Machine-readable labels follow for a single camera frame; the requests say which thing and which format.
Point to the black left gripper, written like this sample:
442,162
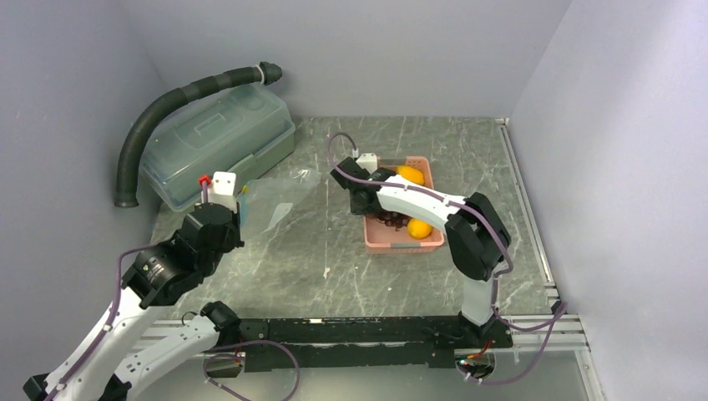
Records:
236,238

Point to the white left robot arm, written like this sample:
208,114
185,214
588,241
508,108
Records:
159,276

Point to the yellow lemon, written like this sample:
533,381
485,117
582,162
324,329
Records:
418,230

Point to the yellow bell pepper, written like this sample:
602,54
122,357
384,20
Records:
411,174

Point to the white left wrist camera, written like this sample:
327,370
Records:
219,188

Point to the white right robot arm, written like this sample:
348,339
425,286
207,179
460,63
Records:
477,239

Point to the grey green storage box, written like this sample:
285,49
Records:
246,131

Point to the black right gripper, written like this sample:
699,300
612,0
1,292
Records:
359,210

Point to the aluminium rail frame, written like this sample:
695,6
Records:
567,335

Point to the clear zip top bag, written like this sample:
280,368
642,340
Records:
266,201

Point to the pink plastic basket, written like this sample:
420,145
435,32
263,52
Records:
382,239

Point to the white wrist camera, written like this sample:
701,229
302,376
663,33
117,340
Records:
368,162
219,188

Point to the dark purple grape bunch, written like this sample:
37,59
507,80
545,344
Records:
392,219

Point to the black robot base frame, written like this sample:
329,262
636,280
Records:
262,355

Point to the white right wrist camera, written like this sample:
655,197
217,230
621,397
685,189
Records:
368,162

